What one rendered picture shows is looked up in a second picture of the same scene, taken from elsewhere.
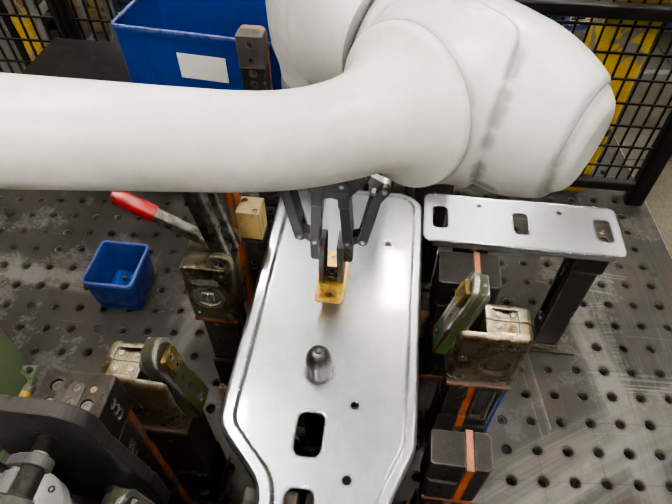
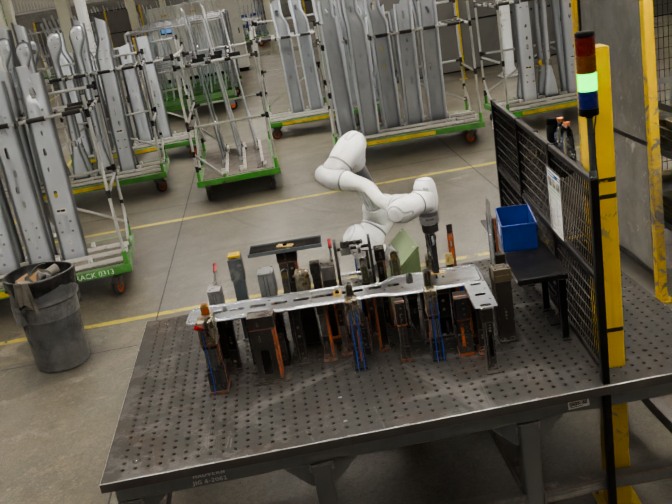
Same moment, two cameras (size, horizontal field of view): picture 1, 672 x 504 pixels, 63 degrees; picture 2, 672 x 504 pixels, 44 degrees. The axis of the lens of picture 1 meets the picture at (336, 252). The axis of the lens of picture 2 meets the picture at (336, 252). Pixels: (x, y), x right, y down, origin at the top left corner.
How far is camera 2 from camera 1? 3.65 m
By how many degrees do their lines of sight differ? 72
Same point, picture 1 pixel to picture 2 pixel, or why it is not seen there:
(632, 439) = (454, 388)
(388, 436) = (396, 291)
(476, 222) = (476, 288)
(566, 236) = (478, 300)
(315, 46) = not seen: hidden behind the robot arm
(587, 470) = (437, 381)
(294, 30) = not seen: hidden behind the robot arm
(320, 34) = not seen: hidden behind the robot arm
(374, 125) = (382, 201)
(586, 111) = (390, 208)
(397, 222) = (468, 279)
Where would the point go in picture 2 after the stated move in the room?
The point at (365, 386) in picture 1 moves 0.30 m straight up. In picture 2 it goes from (408, 287) to (399, 225)
